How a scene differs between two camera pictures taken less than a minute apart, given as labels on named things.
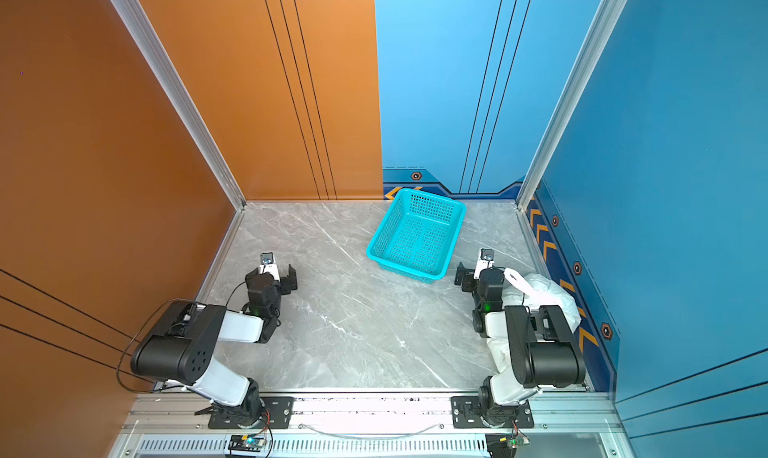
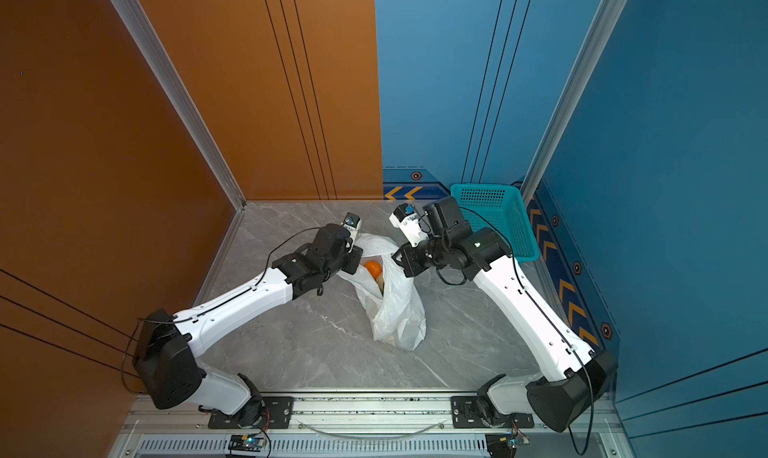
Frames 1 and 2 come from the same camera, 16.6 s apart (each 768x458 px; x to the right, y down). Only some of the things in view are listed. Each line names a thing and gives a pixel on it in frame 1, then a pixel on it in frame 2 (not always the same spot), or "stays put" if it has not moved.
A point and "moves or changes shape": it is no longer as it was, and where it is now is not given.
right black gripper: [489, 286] → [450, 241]
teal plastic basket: [416, 234] moves or changes shape
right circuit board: [504, 445] stays put
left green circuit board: [246, 442] stays put
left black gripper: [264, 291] → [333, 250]
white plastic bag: [547, 293] → [397, 315]
